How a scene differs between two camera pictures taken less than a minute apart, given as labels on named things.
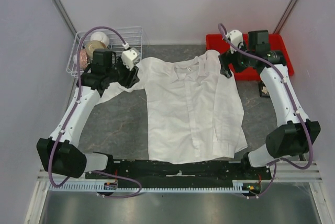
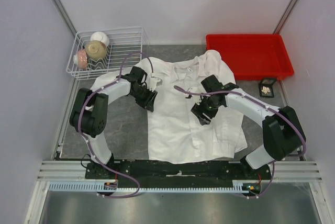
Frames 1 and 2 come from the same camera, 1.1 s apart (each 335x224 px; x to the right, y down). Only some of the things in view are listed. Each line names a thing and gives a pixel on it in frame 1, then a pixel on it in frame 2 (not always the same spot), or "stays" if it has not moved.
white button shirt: x=193 y=112 stays
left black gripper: x=132 y=77 → x=145 y=103
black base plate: x=147 y=170 stays
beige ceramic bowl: x=92 y=45 stays
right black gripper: x=226 y=58 → x=198 y=110
